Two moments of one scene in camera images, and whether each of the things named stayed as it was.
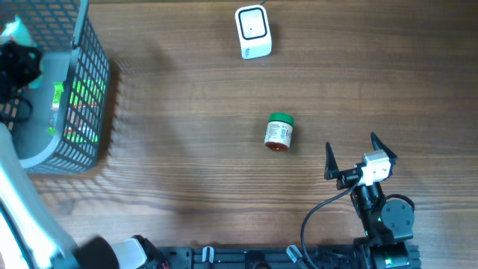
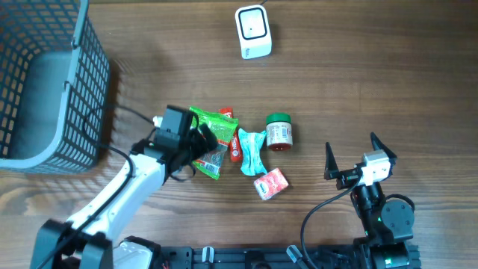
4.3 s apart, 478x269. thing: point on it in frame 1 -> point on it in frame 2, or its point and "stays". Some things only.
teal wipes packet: x=17 y=31 -> x=252 y=162
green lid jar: x=279 y=131 stays
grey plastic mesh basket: x=60 y=125 stays
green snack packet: x=58 y=87 -> x=223 y=129
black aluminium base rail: x=334 y=257 stays
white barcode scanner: x=253 y=31 stays
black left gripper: x=19 y=65 -> x=204 y=138
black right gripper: x=351 y=176 stays
